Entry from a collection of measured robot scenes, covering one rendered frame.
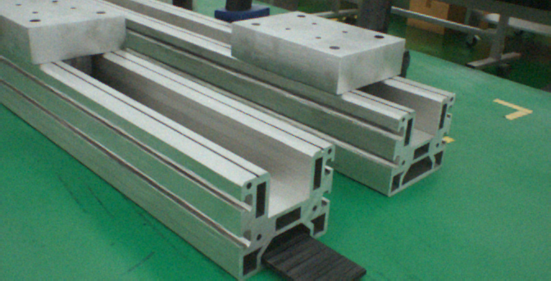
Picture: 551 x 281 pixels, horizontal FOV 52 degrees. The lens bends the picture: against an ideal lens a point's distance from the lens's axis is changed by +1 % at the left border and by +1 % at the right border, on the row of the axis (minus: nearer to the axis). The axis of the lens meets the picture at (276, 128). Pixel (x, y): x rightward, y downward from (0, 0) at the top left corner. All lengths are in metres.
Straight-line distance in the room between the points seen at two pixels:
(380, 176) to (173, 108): 0.21
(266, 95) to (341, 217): 0.18
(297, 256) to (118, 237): 0.15
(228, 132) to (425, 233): 0.19
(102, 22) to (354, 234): 0.36
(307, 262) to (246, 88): 0.28
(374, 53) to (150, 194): 0.26
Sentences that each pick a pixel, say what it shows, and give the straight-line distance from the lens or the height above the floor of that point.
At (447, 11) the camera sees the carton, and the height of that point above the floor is 0.19.
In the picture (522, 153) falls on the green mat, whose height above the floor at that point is 0.78.
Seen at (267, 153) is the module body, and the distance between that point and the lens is 0.47.
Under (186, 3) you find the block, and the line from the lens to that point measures 1.18.
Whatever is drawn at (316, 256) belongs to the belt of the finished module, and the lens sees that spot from 0.45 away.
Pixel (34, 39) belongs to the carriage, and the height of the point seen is 0.89.
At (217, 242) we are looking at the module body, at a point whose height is 0.80.
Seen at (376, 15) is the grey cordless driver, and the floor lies 0.89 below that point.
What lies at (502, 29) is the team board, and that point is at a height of 0.31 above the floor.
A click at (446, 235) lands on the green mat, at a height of 0.78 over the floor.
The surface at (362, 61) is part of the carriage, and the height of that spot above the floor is 0.89.
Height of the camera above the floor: 1.06
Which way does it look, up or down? 24 degrees down
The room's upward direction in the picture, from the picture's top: 3 degrees clockwise
